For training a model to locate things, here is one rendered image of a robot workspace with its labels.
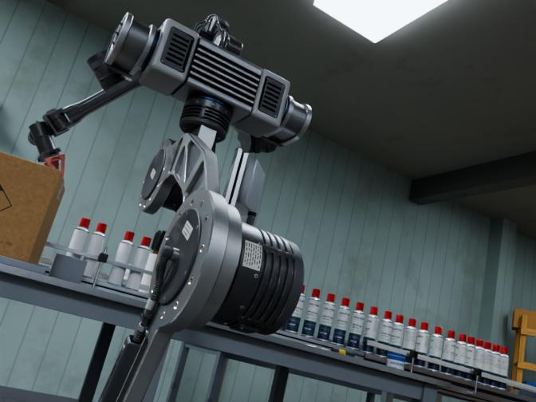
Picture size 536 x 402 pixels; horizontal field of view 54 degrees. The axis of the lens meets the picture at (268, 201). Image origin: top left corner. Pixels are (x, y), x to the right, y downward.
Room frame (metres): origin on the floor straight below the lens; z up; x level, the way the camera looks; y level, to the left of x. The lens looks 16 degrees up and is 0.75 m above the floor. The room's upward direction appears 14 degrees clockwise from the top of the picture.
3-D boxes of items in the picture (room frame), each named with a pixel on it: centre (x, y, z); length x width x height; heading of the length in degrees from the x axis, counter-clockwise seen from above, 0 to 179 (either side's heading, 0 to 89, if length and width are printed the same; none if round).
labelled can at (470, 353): (2.54, -1.11, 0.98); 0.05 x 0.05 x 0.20
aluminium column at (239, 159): (1.93, 0.15, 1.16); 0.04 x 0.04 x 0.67; 20
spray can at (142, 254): (1.99, 0.41, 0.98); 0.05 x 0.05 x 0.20
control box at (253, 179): (2.00, 0.11, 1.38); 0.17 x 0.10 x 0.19; 165
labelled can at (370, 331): (2.34, -0.58, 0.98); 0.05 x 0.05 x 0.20
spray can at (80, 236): (1.91, 0.63, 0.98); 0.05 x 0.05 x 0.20
